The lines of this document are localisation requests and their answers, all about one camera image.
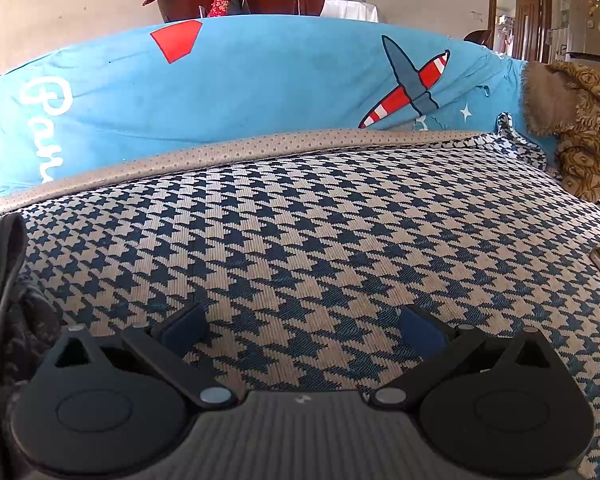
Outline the silver refrigerator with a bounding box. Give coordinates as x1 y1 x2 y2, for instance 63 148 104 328
550 0 600 73

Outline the grey patterned fleece garment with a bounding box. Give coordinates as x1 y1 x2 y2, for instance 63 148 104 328
0 196 63 480

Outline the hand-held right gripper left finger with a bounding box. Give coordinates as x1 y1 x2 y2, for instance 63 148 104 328
42 302 238 408

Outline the yellow patterned blanket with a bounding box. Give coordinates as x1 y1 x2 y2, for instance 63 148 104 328
522 60 600 203

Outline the white tablecloth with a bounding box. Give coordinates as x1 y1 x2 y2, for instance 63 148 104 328
322 0 381 23

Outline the blue printed sofa back cover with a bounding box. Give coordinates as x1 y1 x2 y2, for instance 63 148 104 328
0 14 548 198

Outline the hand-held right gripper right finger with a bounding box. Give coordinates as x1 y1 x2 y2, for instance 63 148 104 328
367 305 563 408

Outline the wooden door frame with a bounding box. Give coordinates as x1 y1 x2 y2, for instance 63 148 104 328
489 0 553 63

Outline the houndstooth sofa seat cover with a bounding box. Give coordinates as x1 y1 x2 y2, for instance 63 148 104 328
0 112 600 480

